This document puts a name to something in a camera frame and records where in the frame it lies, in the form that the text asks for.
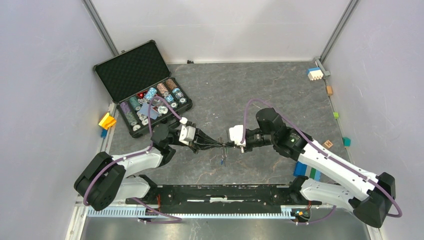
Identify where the purple cable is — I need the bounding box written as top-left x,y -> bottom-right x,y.
242,98 -> 403,225
82,96 -> 186,225

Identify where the small blue block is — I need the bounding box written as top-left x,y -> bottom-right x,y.
100,129 -> 108,139

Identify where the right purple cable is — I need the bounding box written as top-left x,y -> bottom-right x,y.
242,98 -> 403,225

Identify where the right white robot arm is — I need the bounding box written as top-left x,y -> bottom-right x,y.
228,107 -> 396,228

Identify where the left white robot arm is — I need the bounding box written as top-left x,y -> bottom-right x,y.
74,124 -> 225,211

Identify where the blue green brick stack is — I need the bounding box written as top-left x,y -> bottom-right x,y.
293,162 -> 321,182

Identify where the blue white toy brick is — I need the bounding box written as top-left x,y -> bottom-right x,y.
307,67 -> 324,81

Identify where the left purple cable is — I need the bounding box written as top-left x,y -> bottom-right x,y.
82,96 -> 186,225

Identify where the grey slotted cable duct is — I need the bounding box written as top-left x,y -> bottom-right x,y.
87,206 -> 295,220

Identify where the teal small block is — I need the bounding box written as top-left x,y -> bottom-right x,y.
342,136 -> 351,147

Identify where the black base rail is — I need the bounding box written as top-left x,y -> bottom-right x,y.
141,184 -> 321,214

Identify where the yellow orange toy block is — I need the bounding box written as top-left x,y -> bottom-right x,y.
98,112 -> 117,130

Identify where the small orange patterned block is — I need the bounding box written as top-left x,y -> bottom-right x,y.
323,140 -> 334,149

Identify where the black poker chip case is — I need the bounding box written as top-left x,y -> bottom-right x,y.
93,40 -> 193,138

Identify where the metal key organizer plate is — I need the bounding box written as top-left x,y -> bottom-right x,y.
221,146 -> 228,161

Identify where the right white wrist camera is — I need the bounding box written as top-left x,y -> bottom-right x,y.
228,125 -> 246,147

